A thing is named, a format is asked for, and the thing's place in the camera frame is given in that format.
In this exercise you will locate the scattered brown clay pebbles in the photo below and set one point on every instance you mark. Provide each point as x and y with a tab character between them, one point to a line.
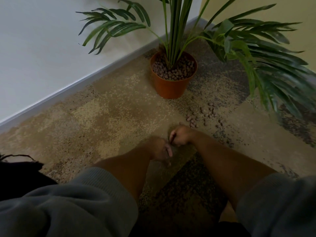
205	115

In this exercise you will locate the person's left forearm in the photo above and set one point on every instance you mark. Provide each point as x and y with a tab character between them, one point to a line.
128	170

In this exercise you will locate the person's right hand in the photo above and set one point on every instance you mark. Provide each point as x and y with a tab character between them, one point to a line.
181	135

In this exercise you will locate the person's right forearm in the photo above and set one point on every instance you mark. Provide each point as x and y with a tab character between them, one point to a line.
222	167

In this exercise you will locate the brown clay pebbles in pot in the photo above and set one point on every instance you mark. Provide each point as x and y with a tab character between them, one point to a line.
172	69

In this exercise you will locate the person's left hand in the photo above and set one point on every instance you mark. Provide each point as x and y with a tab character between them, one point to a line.
158	149

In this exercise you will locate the orange plastic plant pot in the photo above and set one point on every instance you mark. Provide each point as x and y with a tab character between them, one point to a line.
172	83

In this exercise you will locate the green palm plant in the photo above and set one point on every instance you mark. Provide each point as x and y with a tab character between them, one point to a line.
222	44

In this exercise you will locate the grey sweatshirt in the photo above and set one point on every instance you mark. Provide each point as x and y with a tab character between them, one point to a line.
74	204

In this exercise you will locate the person's left fingers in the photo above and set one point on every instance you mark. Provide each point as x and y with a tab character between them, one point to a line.
169	151

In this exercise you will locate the white skirting board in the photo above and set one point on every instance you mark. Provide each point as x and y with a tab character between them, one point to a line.
81	81

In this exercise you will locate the person's right fingers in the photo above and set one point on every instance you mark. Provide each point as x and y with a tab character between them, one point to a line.
172	138

